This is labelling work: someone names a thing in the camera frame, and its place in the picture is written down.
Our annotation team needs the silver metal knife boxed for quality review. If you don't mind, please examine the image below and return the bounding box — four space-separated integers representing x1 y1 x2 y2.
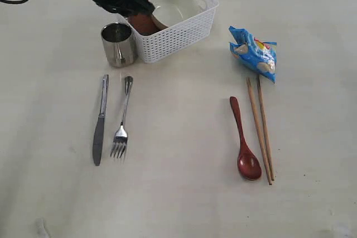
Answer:
92 74 109 166

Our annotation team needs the brown wooden spoon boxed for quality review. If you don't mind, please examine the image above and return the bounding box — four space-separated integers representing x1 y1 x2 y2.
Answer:
229 96 262 181

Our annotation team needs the white ceramic bowl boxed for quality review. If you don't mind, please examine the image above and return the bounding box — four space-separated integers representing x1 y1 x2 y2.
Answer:
149 0 203 30

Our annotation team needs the blue Lay's chips bag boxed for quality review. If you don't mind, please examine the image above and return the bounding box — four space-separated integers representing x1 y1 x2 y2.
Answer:
229 26 277 83

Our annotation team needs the shiny steel cup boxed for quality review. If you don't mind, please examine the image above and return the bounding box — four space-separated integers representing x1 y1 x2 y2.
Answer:
101 22 138 68

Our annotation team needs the silver metal fork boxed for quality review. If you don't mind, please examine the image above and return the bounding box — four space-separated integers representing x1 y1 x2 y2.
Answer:
110 76 133 159

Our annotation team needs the white perforated plastic basket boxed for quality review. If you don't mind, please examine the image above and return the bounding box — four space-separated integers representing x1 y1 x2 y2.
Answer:
117 0 219 64

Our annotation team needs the brown wooden bowl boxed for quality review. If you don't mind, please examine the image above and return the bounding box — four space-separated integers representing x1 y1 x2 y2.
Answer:
128 13 160 36

